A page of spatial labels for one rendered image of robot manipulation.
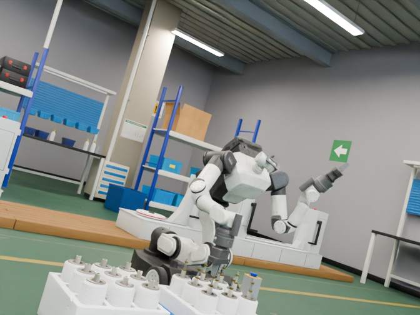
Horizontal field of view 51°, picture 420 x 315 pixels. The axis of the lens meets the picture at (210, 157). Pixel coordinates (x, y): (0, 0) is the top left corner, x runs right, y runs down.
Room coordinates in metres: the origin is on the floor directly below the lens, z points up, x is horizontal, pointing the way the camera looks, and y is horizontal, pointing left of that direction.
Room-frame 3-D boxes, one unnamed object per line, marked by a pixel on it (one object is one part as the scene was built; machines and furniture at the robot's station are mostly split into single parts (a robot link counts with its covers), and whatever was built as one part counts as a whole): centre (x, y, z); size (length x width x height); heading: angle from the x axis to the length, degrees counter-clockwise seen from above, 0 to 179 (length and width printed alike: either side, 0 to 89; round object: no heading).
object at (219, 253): (1.97, -0.15, 0.45); 0.13 x 0.10 x 0.12; 145
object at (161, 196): (7.43, 0.69, 0.36); 0.50 x 0.38 x 0.21; 36
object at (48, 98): (7.16, 2.45, 0.94); 1.40 x 0.70 x 1.89; 125
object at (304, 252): (5.40, -0.95, 0.45); 1.51 x 0.57 x 0.74; 125
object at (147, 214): (4.41, 0.42, 0.30); 0.30 x 0.30 x 0.04
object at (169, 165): (7.44, 0.71, 0.90); 0.50 x 0.38 x 0.21; 36
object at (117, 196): (6.75, 1.09, 0.19); 0.50 x 0.41 x 0.37; 40
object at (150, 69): (8.58, 1.71, 2.00); 0.56 x 0.56 x 4.00; 35
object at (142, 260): (2.85, 0.03, 0.19); 0.64 x 0.52 x 0.33; 35
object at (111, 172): (7.66, 1.64, 0.35); 0.57 x 0.47 x 0.69; 35
